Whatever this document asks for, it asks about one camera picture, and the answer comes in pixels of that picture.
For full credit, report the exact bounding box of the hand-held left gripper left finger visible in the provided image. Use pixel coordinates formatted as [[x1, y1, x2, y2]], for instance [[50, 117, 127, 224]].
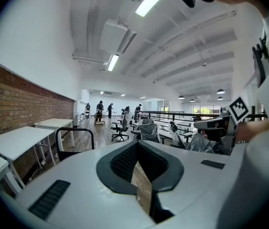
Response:
[[15, 139, 156, 229]]

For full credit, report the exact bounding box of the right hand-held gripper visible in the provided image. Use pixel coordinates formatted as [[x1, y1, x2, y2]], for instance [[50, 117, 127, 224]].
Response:
[[193, 95, 248, 155]]

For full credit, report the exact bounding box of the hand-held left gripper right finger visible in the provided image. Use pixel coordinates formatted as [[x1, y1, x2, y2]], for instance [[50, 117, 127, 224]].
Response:
[[136, 139, 240, 229]]

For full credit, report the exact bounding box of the black platform trolley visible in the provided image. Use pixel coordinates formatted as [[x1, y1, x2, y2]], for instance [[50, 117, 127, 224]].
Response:
[[55, 127, 95, 163]]

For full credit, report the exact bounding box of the person's right forearm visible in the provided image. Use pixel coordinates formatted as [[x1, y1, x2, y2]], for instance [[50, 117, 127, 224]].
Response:
[[235, 119, 269, 144]]

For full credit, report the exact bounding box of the plastic-wrapped black office chair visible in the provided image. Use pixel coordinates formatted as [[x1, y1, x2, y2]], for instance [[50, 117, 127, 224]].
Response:
[[186, 127, 231, 156], [169, 121, 193, 150], [131, 118, 161, 144]]

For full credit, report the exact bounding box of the black metal railing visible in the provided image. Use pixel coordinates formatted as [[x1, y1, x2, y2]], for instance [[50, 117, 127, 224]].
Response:
[[134, 110, 269, 129]]

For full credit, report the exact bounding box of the wooden trolley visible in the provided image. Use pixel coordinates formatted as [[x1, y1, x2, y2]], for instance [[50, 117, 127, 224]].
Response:
[[94, 113, 105, 126]]

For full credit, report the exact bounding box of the long ceiling light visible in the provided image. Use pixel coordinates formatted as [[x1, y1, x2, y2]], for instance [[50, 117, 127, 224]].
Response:
[[135, 0, 180, 18], [107, 53, 120, 72]]

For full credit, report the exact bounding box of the white ceiling air conditioner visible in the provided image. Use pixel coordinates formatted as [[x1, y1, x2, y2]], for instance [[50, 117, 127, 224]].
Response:
[[99, 18, 138, 55]]

